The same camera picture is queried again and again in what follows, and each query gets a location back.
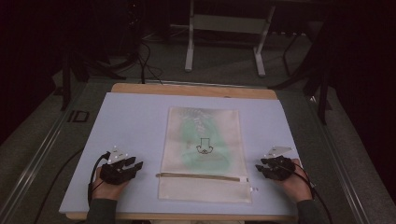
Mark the person's right hand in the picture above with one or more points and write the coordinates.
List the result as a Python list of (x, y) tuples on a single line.
[(297, 186)]

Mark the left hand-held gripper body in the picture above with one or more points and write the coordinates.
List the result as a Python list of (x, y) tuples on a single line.
[(113, 174)]

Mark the person's left hand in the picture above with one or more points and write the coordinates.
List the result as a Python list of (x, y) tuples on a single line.
[(107, 191)]

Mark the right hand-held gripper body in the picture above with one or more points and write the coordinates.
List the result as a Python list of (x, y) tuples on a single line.
[(281, 168)]

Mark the black stand legs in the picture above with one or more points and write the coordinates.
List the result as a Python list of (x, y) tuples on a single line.
[(322, 93), (66, 81)]

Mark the green garment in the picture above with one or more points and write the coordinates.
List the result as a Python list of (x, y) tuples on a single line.
[(191, 137)]

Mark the white metal stand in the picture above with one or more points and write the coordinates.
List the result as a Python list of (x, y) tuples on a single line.
[(229, 24)]

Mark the white mesh laundry bag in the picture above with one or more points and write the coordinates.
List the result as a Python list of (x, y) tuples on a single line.
[(204, 189)]

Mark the light blue mat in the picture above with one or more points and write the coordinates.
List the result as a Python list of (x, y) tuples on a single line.
[(134, 124)]

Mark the metal floor rail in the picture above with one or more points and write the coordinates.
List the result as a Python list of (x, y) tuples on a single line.
[(34, 165), (342, 168)]

